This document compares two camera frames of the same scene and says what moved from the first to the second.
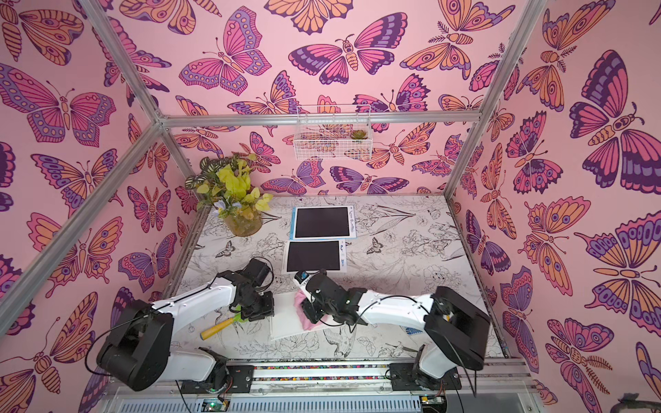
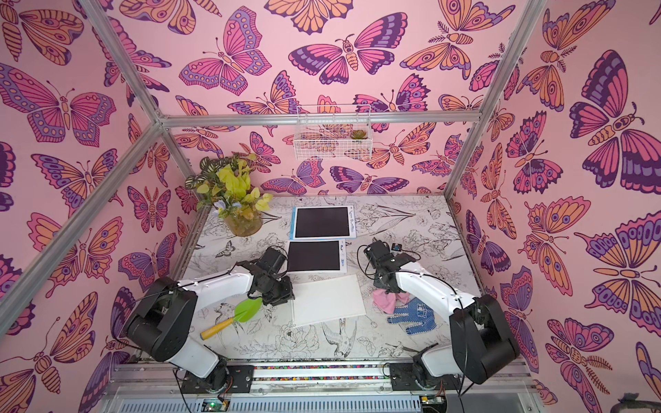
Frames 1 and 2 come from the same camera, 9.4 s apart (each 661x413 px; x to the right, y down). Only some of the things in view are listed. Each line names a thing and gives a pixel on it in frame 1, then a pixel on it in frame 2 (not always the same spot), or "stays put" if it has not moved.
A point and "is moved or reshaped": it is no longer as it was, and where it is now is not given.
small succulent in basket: (358, 134) stays put
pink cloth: (305, 322) is moved or reshaped
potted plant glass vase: (225, 184) stays put
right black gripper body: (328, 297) to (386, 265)
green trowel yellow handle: (237, 317) stays put
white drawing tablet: (286, 321) is moved or reshaped
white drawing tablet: (315, 255) stays put
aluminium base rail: (340, 386) stays put
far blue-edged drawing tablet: (318, 223) stays put
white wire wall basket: (333, 132) stays put
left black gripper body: (260, 305) to (278, 292)
